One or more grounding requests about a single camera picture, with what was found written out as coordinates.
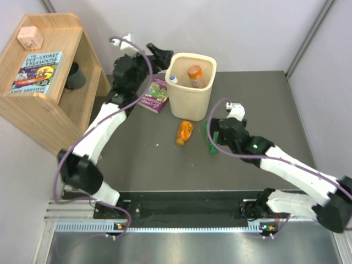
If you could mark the aluminium corner post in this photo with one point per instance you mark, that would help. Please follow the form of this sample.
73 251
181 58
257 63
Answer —
317 23

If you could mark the cream plastic bin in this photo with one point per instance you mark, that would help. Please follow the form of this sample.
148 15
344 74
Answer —
185 101

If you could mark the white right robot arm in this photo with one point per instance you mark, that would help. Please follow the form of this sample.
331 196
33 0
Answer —
324 198

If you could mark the pink cube block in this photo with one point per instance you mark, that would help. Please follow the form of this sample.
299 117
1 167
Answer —
30 37

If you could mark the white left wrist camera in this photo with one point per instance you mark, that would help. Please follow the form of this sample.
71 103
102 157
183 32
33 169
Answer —
125 48

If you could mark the purple Treehouse book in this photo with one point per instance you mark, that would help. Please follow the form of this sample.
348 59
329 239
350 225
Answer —
156 96

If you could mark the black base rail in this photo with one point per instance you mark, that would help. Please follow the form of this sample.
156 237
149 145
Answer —
180 209

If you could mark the small orange bottle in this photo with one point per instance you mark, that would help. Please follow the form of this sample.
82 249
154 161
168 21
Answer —
184 132

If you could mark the blue Treehouse book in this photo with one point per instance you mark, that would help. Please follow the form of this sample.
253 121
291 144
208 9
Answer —
38 73

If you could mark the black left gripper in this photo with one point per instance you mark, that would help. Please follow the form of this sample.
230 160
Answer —
160 60

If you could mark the orange bottle white cap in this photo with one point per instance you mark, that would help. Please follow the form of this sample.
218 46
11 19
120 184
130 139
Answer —
195 75

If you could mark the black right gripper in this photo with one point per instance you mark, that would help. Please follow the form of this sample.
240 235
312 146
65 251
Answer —
215 126

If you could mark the green plastic bottle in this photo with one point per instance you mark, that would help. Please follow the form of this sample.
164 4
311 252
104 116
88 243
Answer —
211 148

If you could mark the wooden shelf unit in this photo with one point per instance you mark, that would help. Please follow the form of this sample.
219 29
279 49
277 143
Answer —
55 122

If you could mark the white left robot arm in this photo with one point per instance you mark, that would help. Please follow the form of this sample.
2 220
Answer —
77 165

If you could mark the dark grey cup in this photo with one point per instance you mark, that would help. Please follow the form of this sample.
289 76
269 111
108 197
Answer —
76 78

